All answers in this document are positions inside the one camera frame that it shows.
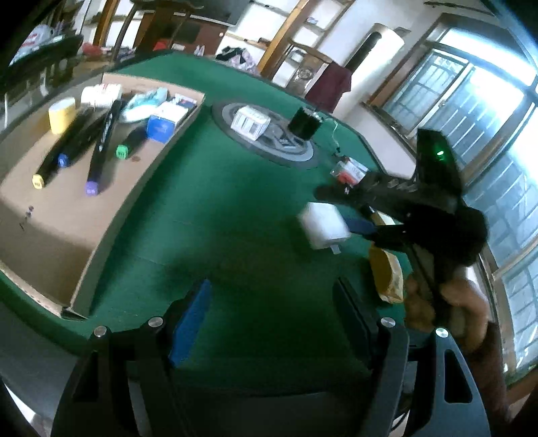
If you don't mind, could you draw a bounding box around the black marker yellow cap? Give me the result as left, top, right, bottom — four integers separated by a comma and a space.
32, 107, 94, 189

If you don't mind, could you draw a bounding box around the yellow tape roll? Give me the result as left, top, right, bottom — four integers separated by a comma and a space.
47, 96, 77, 135

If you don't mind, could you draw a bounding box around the black marker blue cap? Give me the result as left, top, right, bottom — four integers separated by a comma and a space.
57, 111, 107, 168

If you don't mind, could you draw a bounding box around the red white small box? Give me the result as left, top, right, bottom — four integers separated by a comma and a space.
330, 157, 369, 187

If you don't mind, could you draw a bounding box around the blue white small carton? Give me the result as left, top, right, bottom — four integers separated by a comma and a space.
146, 101, 189, 144

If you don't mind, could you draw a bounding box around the black marker green cap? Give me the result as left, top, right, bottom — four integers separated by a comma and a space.
116, 126, 147, 160

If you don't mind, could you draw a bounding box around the pile of clothes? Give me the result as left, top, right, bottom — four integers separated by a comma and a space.
215, 46, 259, 76

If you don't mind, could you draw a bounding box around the black cylindrical motor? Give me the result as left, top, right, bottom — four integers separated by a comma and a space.
287, 107, 323, 141

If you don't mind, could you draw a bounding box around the dark red hanging cloth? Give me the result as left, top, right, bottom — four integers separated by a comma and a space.
305, 62, 352, 113

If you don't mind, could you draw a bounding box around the black marker purple cap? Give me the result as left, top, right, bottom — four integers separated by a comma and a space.
85, 99, 124, 197

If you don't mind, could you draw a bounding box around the wooden chair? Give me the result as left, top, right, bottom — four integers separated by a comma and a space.
272, 39, 333, 97

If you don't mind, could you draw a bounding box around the black glass side table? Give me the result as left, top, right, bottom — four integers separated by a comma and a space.
1, 35, 83, 95

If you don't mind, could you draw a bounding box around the person right hand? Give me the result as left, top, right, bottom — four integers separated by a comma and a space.
404, 275, 491, 353

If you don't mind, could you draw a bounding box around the white medicine bottle red label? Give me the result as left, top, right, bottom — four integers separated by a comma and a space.
80, 83, 122, 108

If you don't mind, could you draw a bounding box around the round grey table centre panel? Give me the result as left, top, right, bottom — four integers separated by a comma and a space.
212, 101, 318, 169

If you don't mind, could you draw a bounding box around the yellow brown paper packet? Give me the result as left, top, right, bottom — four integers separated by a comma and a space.
369, 244, 404, 304

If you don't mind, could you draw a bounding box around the white power adapter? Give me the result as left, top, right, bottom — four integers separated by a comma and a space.
297, 202, 351, 250

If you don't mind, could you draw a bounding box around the teal tissue pack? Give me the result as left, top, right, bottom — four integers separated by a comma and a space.
119, 87, 169, 124

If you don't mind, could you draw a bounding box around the white standing air conditioner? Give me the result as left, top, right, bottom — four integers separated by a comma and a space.
333, 23, 405, 120

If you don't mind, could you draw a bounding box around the white plastic bag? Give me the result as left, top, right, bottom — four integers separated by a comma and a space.
10, 24, 55, 66

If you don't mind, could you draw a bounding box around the brown cardboard box tray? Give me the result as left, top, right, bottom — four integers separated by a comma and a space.
1, 73, 201, 319

